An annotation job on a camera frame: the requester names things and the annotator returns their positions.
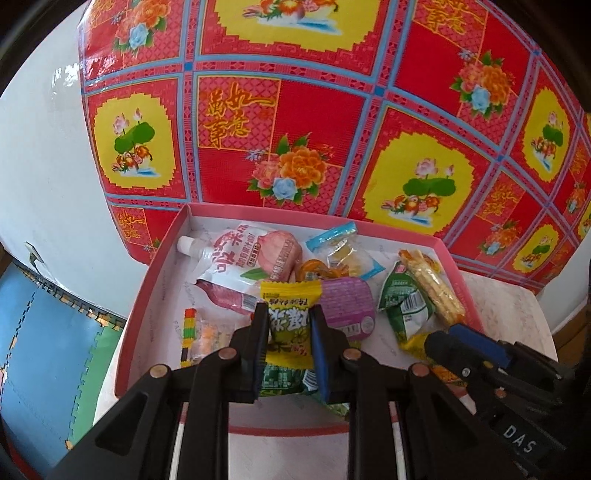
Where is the red floral printed sheet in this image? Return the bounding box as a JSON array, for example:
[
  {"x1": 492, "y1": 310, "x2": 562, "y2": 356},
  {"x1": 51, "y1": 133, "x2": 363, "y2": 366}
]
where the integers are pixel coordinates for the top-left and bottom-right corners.
[{"x1": 76, "y1": 0, "x2": 591, "y2": 296}]

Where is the foam puzzle floor mat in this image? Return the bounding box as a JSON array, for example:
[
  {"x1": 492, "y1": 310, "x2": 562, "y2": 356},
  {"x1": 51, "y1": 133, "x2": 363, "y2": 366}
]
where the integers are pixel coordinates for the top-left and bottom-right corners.
[{"x1": 0, "y1": 261, "x2": 125, "y2": 467}]

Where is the pink cardboard box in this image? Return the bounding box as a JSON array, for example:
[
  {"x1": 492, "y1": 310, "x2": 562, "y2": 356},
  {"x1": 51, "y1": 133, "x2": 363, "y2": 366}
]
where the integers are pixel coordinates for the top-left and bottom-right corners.
[{"x1": 113, "y1": 203, "x2": 483, "y2": 437}]

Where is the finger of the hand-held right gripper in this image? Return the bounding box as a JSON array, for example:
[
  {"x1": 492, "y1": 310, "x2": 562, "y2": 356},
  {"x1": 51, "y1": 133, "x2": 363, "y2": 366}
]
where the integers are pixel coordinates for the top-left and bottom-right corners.
[
  {"x1": 426, "y1": 331, "x2": 491, "y2": 385},
  {"x1": 449, "y1": 324, "x2": 514, "y2": 371}
]

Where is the large green snack packet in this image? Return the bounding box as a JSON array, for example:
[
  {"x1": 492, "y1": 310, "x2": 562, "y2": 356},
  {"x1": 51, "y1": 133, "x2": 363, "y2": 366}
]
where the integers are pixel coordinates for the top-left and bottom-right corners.
[{"x1": 259, "y1": 362, "x2": 352, "y2": 418}]

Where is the small green snack packet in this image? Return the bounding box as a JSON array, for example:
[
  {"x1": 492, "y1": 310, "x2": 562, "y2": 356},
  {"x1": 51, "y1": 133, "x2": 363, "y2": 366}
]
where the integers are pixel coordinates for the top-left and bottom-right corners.
[{"x1": 378, "y1": 261, "x2": 437, "y2": 361}]

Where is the corn wafer packet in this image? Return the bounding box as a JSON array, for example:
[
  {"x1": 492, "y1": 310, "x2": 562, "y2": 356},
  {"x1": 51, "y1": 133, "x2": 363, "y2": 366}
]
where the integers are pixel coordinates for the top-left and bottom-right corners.
[{"x1": 398, "y1": 249, "x2": 467, "y2": 326}]

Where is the purple tin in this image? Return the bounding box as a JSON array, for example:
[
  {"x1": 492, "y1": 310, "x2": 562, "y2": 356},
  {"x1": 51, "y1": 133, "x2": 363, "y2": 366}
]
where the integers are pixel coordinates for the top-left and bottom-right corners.
[{"x1": 318, "y1": 276, "x2": 376, "y2": 342}]

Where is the peach jelly drink pouch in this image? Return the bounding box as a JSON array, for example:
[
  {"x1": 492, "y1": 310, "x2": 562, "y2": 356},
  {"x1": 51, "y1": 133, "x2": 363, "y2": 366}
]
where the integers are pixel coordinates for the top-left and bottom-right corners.
[{"x1": 177, "y1": 223, "x2": 304, "y2": 316}]

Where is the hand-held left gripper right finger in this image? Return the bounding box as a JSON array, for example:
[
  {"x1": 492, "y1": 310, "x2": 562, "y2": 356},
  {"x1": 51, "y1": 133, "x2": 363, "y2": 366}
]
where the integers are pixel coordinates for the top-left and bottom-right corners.
[{"x1": 309, "y1": 305, "x2": 527, "y2": 480}]

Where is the orange jelly cup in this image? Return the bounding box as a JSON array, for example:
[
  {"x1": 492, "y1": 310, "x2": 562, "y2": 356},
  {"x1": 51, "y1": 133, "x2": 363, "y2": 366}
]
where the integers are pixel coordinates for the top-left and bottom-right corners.
[{"x1": 295, "y1": 258, "x2": 349, "y2": 282}]

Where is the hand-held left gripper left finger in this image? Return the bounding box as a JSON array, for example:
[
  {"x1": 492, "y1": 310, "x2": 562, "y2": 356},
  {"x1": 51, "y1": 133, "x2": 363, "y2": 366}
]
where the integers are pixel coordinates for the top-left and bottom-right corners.
[{"x1": 46, "y1": 302, "x2": 271, "y2": 480}]

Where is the yellow snack packet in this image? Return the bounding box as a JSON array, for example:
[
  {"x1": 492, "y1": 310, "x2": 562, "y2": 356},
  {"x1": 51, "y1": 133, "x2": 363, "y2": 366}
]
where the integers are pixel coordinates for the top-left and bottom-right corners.
[{"x1": 259, "y1": 279, "x2": 324, "y2": 370}]

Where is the blue-edged clear candy packet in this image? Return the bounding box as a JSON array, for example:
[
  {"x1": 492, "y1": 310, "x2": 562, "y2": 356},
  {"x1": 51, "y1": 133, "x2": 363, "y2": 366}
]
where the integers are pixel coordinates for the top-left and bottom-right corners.
[{"x1": 305, "y1": 222, "x2": 386, "y2": 280}]

